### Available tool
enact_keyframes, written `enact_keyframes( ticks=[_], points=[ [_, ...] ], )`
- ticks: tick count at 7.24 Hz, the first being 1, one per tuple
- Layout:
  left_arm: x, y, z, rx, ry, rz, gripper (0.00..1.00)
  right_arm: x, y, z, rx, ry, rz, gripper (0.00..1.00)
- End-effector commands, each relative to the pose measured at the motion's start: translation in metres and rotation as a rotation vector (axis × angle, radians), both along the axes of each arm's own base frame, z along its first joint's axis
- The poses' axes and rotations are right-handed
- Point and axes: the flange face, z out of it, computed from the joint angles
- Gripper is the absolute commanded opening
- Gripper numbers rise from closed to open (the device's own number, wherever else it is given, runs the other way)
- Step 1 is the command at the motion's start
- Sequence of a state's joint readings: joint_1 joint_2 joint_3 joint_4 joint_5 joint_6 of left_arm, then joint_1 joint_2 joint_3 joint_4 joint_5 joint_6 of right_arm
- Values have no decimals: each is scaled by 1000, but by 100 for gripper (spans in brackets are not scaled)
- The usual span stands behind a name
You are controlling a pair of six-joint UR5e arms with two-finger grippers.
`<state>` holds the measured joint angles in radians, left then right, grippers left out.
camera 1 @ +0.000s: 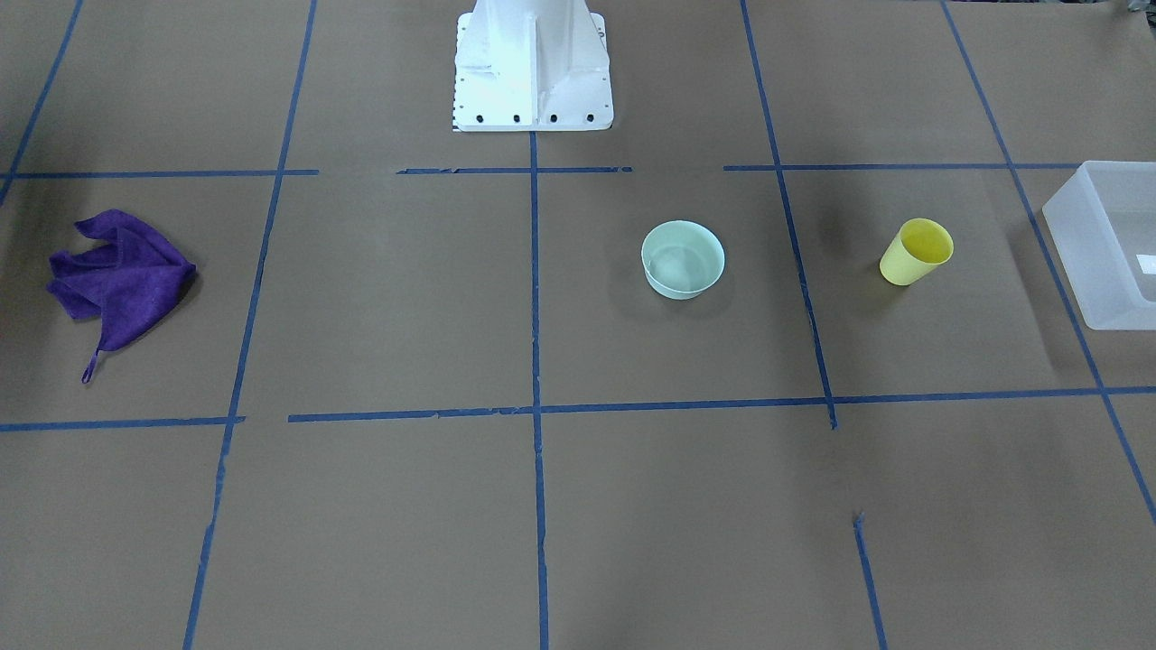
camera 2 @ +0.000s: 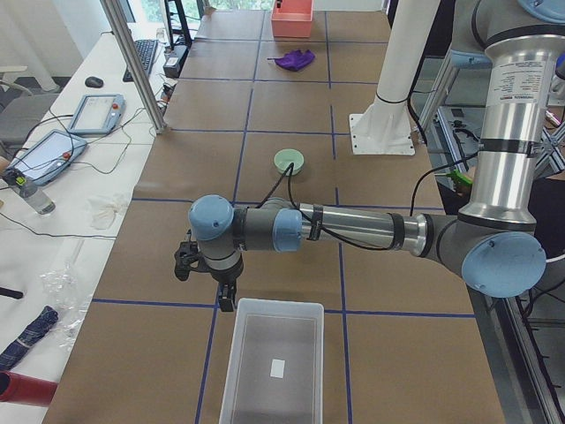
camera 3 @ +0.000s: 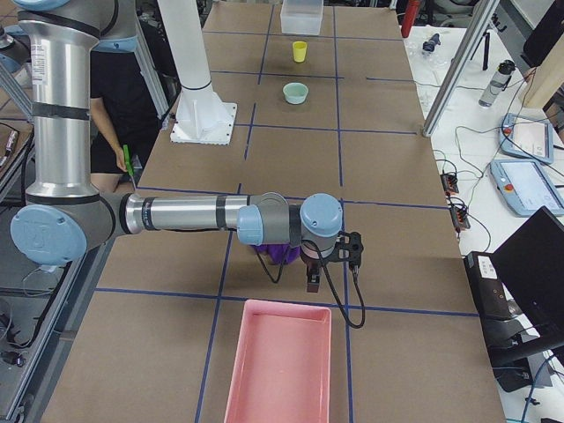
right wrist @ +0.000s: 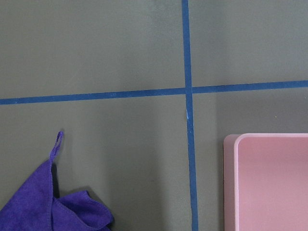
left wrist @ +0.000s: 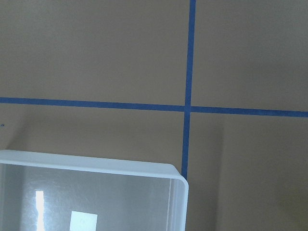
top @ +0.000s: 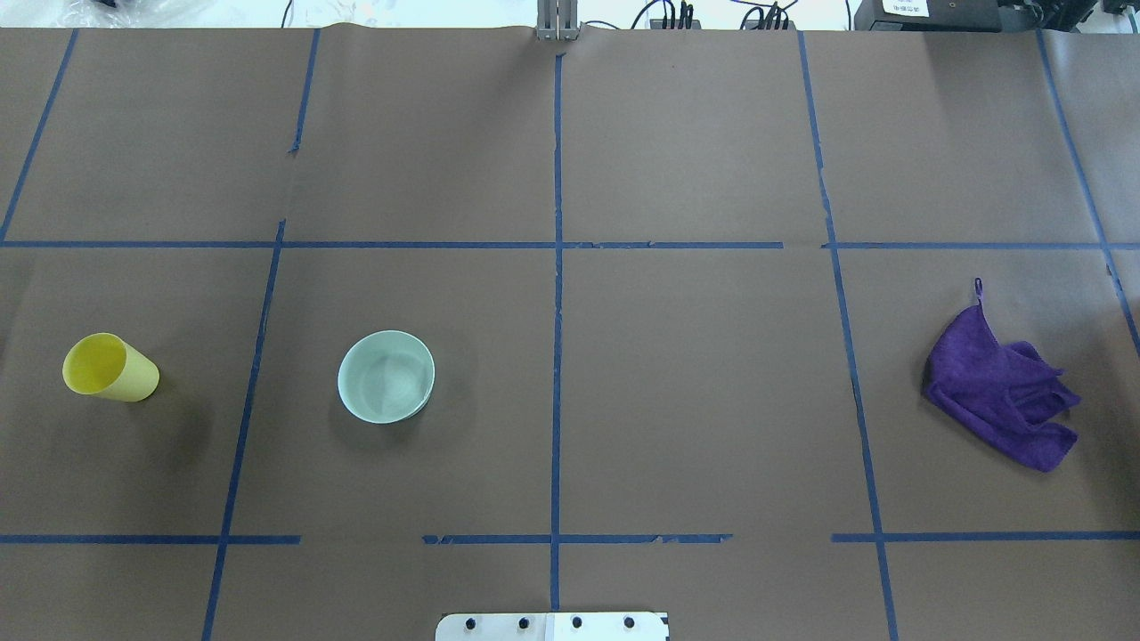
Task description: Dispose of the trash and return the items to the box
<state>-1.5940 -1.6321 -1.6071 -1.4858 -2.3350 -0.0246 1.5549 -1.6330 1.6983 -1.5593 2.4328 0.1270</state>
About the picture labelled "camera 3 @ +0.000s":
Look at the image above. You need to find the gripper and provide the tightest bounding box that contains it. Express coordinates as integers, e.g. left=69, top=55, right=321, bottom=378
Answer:
left=301, top=241, right=331, bottom=293

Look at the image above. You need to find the purple cloth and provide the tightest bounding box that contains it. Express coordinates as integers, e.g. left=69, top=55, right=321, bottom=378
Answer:
left=253, top=244, right=301, bottom=264

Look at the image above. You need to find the yellow plastic cup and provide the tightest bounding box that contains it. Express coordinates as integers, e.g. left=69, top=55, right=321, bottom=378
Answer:
left=292, top=41, right=308, bottom=63

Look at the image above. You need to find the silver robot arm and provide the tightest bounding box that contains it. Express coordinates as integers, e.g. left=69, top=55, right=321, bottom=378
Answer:
left=11, top=1, right=346, bottom=291

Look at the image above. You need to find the black computer box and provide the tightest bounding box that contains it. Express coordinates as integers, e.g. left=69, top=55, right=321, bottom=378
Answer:
left=464, top=251, right=511, bottom=321

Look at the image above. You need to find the translucent white plastic box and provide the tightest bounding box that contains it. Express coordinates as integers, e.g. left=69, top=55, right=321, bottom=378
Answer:
left=280, top=0, right=323, bottom=35

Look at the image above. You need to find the pink plastic bin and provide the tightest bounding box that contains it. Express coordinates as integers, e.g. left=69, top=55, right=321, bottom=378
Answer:
left=224, top=300, right=332, bottom=422

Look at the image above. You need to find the light green bowl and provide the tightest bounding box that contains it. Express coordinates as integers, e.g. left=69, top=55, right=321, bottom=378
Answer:
left=282, top=82, right=309, bottom=105

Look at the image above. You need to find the black monitor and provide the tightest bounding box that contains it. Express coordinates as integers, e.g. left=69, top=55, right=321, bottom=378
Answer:
left=492, top=206, right=563, bottom=330

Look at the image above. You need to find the near teach pendant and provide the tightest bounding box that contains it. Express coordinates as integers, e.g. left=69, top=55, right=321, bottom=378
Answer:
left=489, top=159, right=563, bottom=217

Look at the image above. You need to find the teach pendant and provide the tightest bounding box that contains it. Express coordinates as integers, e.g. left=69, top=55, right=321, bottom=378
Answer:
left=499, top=113, right=553, bottom=165
left=489, top=159, right=563, bottom=217

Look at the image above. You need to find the seated person in black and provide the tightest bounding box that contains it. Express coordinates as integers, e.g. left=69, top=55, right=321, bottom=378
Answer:
left=90, top=51, right=160, bottom=193

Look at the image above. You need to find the far teach pendant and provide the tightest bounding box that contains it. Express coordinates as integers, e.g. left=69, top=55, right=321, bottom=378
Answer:
left=499, top=113, right=553, bottom=165

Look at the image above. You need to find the clear water bottle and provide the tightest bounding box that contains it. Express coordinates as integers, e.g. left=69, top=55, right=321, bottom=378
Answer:
left=478, top=60, right=516, bottom=108

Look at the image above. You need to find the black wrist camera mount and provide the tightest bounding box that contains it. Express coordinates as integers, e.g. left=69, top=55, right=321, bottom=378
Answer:
left=327, top=231, right=364, bottom=271

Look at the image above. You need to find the white camera post with base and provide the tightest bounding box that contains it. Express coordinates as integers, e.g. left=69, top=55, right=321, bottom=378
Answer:
left=159, top=0, right=237, bottom=145

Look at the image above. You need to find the green handled tool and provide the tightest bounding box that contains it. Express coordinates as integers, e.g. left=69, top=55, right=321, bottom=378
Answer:
left=122, top=145, right=137, bottom=189

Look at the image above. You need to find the aluminium frame post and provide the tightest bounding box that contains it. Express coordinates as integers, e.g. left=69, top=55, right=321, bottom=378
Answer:
left=421, top=0, right=500, bottom=137

